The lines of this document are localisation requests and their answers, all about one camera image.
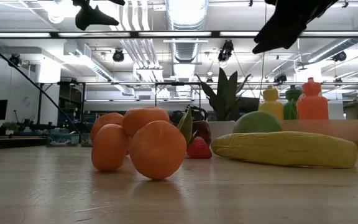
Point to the green squeeze bottle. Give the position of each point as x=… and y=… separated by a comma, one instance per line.
x=291, y=109

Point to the green plant in white pot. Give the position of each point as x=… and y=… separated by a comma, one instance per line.
x=225, y=99

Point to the yellow squeeze bottle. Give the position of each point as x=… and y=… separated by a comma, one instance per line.
x=271, y=107

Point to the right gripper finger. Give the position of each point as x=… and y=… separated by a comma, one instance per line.
x=273, y=23
x=284, y=39

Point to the dark side table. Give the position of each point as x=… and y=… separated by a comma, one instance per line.
x=11, y=143

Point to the silver ventilation duct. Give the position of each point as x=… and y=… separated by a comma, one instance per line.
x=186, y=18
x=337, y=49

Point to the small red toy strawberry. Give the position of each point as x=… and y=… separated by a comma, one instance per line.
x=199, y=149

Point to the small printed cardboard box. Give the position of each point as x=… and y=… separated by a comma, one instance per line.
x=85, y=140

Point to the teal tissue box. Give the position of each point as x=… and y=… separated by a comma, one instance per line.
x=62, y=140

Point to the orange mandarin bunch with leaf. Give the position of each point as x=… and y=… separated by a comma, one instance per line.
x=157, y=149

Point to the small green background plant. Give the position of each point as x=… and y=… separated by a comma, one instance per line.
x=9, y=126

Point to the yellow toy banana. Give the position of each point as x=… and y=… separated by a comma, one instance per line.
x=284, y=149

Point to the dark red toy apple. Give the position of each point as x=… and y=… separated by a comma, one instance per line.
x=204, y=130

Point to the green toy pear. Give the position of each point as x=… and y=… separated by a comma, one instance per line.
x=256, y=123

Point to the black metal rig frame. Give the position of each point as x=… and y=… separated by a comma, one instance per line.
x=215, y=34

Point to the orange plastic bin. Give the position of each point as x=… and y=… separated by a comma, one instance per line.
x=322, y=133

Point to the orange squeeze bottle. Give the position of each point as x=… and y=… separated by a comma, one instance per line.
x=312, y=105

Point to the black ceiling spotlight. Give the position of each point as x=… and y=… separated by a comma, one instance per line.
x=225, y=49
x=15, y=61
x=280, y=78
x=118, y=56
x=339, y=56

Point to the white ceiling pipes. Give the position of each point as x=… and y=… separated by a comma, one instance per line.
x=135, y=46

